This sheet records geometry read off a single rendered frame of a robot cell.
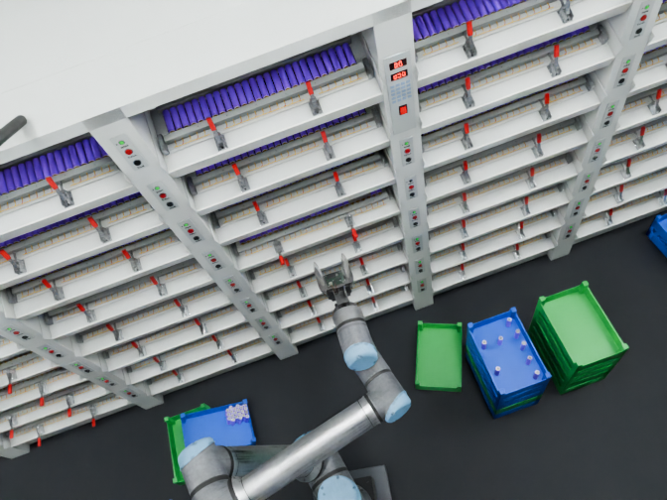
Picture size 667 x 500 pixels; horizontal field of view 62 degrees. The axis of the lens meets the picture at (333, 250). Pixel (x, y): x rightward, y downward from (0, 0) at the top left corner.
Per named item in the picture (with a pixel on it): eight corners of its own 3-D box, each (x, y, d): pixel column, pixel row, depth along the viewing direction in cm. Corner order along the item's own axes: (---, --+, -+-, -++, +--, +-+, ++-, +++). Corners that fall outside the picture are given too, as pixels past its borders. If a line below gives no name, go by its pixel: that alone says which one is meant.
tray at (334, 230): (400, 213, 198) (401, 206, 189) (241, 272, 198) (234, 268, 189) (380, 164, 202) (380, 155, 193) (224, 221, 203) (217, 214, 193)
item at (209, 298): (234, 303, 214) (224, 299, 201) (87, 356, 215) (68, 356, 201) (218, 254, 219) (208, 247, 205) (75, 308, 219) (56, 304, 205)
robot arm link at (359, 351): (351, 376, 158) (343, 364, 150) (339, 337, 165) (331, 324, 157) (382, 364, 158) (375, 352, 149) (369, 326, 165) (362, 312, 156)
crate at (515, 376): (549, 382, 211) (552, 376, 204) (498, 400, 211) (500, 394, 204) (512, 313, 226) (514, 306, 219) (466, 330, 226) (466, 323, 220)
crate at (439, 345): (461, 392, 246) (462, 387, 239) (415, 389, 251) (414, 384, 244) (462, 328, 260) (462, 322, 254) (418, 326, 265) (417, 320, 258)
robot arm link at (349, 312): (366, 326, 164) (335, 336, 164) (361, 312, 167) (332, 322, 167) (363, 313, 157) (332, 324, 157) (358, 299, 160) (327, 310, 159)
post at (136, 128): (298, 353, 269) (119, 106, 125) (280, 360, 270) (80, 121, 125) (288, 317, 280) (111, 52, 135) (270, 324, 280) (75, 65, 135)
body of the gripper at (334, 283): (344, 266, 166) (356, 300, 159) (348, 280, 173) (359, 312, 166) (320, 274, 166) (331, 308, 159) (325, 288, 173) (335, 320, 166)
